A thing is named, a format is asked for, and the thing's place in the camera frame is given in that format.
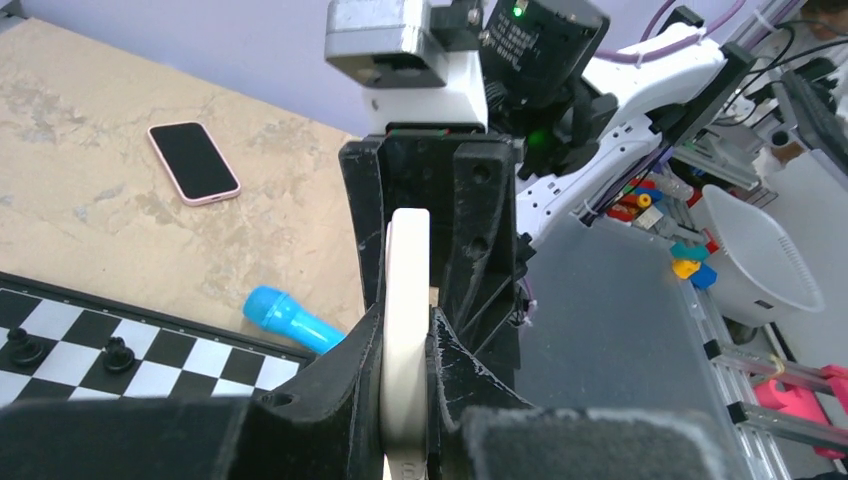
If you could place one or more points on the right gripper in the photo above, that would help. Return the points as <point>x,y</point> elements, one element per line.
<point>483,254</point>

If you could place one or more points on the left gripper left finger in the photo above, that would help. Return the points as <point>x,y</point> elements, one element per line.
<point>322,424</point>

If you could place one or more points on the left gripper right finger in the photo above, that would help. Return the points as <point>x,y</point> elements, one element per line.
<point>481,429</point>

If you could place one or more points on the white phone case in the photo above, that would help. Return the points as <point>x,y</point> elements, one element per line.
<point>403,388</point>

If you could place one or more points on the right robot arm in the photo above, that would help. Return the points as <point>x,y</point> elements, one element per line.
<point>499,123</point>

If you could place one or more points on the phone in pink case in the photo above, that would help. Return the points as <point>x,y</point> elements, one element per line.
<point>194,163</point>

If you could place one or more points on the blue toy microphone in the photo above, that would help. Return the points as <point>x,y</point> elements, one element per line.
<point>276,312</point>

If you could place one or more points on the black chess piece middle right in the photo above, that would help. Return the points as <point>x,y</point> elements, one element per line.
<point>118,357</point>

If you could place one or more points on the black chess piece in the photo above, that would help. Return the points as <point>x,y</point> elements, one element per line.
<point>25,350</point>
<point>118,357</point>

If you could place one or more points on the black white chessboard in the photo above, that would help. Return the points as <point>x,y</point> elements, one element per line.
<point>61,344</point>

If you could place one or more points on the pink plastic object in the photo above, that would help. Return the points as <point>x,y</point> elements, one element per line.
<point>790,389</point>

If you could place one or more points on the black chess piece top right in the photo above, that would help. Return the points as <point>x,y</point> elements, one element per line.
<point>25,350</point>

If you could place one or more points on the white plastic basket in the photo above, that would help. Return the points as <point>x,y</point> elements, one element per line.
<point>761,275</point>

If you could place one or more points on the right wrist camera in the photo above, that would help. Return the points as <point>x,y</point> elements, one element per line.
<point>417,63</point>

